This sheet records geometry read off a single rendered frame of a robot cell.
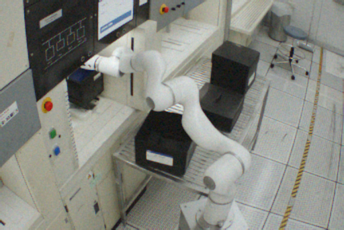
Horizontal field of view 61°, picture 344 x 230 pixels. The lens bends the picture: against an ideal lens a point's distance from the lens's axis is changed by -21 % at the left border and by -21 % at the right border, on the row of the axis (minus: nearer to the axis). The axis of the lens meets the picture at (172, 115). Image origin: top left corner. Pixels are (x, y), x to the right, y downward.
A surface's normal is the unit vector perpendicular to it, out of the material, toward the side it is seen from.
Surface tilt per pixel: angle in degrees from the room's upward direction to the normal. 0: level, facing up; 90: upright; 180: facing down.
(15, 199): 0
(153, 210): 0
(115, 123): 0
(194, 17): 90
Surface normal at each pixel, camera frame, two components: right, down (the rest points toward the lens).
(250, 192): 0.05, -0.79
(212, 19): -0.45, 0.54
